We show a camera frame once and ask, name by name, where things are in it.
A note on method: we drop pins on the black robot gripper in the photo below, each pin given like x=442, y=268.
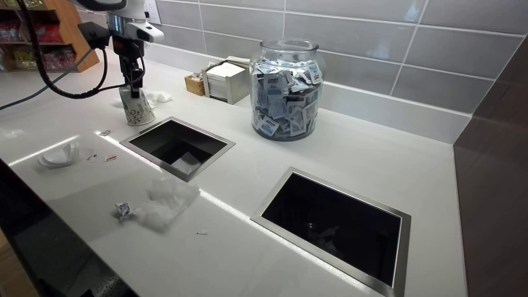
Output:
x=130, y=52

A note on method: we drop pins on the patterned paper cup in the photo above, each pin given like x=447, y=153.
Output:
x=136, y=107

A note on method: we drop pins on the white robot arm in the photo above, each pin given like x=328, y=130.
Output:
x=131, y=31

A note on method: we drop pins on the white tissue behind cup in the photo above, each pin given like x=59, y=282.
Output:
x=159, y=97

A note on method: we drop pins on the white plastic cup lid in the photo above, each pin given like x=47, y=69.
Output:
x=60, y=156

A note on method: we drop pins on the small wooden packet box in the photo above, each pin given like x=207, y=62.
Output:
x=196, y=84

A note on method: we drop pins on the near square counter opening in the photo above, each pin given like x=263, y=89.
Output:
x=179, y=146

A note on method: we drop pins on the square counter opening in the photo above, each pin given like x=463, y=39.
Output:
x=356, y=234
x=179, y=146

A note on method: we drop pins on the wooden snack shelf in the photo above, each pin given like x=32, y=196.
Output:
x=57, y=23

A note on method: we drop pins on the crumpled white napkin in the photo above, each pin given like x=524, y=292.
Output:
x=168, y=199

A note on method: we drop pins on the small crumpled foil wrapper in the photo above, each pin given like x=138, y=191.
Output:
x=123, y=211

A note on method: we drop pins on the glass jar of packets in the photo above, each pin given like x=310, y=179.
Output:
x=286, y=80

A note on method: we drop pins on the far square counter opening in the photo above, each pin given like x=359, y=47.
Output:
x=356, y=234

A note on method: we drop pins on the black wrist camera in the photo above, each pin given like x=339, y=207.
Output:
x=97, y=34

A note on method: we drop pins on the white wall outlet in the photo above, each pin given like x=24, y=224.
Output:
x=153, y=11

